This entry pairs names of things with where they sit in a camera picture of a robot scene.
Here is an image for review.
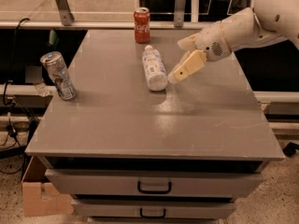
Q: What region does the grey drawer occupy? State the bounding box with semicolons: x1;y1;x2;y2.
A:
46;169;263;198
72;200;235;219

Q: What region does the red coca-cola can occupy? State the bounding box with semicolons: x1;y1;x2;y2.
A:
134;7;150;44

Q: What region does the lower grey drawer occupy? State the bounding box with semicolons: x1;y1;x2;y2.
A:
72;200;235;219

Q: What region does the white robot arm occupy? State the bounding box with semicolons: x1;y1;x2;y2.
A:
168;0;299;83

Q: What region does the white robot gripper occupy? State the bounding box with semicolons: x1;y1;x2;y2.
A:
168;21;232;84

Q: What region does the cardboard box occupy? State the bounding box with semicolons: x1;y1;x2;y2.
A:
21;157;74;217

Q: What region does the clear plastic water bottle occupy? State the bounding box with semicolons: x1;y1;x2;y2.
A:
142;45;168;91

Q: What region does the grey drawer cabinet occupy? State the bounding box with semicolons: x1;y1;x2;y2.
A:
27;30;283;224

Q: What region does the upper grey drawer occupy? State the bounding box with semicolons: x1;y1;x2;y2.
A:
46;169;263;198

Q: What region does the silver energy drink can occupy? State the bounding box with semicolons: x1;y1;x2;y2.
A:
40;51;77;101

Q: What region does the middle metal bracket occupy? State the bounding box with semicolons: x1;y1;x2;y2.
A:
174;0;186;28

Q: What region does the black cable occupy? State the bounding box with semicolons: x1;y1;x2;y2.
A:
0;17;40;175

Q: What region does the black caster wheel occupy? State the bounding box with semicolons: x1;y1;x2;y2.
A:
283;142;299;157

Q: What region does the metal bracket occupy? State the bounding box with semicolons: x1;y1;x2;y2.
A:
174;0;186;28
55;0;74;26

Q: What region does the left metal bracket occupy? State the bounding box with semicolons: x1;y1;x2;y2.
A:
55;0;74;26

